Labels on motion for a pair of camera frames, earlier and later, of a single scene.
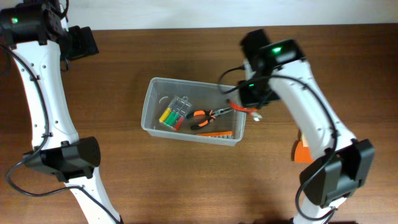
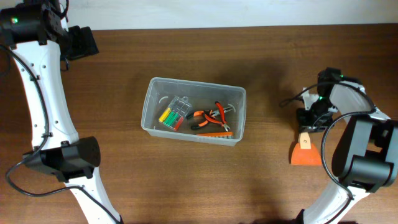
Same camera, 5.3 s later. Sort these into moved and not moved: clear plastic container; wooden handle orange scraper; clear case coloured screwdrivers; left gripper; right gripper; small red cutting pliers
Moved: small red cutting pliers; right gripper
Not moved: clear case coloured screwdrivers; clear plastic container; wooden handle orange scraper; left gripper
